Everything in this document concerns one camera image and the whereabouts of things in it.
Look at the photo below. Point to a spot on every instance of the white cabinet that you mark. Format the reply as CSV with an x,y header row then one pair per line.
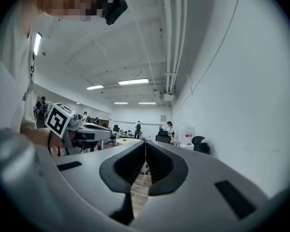
x,y
186,134

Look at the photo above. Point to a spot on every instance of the person's white shirt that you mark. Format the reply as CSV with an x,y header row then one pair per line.
x,y
12,81

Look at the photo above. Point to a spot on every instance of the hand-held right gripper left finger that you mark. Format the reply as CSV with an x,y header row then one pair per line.
x,y
87,178

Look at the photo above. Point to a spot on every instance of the white ceiling pipes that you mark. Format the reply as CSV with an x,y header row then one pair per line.
x,y
174,45

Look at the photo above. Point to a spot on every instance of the person's head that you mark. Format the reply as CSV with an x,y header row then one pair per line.
x,y
72,1

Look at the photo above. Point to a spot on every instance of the wall notice sheet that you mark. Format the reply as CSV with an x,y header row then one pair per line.
x,y
163,118

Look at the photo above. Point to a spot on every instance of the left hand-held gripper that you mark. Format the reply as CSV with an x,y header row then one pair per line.
x,y
60,122

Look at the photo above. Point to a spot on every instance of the white junction box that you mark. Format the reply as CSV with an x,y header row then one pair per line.
x,y
168,97

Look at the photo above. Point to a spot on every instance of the black folding chair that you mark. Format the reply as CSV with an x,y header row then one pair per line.
x,y
130,133

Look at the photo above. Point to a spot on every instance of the long ceiling light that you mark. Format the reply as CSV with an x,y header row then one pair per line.
x,y
147,103
95,87
133,81
120,103
37,43

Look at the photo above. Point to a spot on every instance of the person's left forearm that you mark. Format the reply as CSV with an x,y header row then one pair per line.
x,y
38,135

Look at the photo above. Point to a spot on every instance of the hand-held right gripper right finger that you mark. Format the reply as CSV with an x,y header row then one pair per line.
x,y
198,178

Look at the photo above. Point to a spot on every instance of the round pale table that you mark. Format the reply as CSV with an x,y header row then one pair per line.
x,y
128,140

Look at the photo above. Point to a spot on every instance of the black head camera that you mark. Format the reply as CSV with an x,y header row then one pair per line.
x,y
114,7

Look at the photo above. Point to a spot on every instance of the black office chair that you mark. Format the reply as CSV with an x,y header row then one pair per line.
x,y
115,133
201,145
163,138

